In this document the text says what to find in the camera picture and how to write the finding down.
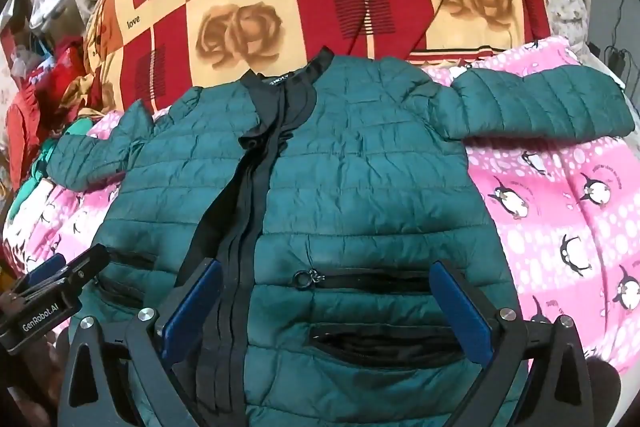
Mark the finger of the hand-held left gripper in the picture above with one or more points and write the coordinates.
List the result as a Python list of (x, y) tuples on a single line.
[(75, 264)]

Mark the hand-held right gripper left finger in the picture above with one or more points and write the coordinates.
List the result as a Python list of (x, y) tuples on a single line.
[(192, 302)]

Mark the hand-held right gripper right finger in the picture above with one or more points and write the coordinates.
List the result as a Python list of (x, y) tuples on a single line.
[(462, 307)]

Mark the green quilted puffer jacket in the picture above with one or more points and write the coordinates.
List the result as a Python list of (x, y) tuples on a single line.
[(350, 187)]

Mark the green cloth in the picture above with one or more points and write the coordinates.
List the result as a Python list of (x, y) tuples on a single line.
[(35, 167)]

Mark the pink penguin print blanket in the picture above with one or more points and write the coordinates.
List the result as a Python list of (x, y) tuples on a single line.
[(560, 217)]

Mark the red clothing pile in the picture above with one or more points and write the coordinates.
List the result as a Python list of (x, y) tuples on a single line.
[(35, 107)]

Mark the golden satin cloth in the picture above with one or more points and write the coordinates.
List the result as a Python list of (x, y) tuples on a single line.
[(82, 89)]

